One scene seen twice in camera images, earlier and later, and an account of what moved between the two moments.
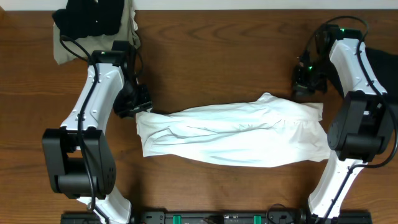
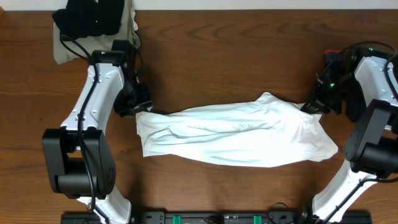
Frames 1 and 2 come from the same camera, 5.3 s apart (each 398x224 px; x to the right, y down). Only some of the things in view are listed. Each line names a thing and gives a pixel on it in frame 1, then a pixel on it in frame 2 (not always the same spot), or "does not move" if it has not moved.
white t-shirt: (267, 132) does not move
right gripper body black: (314, 78) → (329, 97)
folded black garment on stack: (85, 18) does not move
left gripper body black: (137, 107) does not move
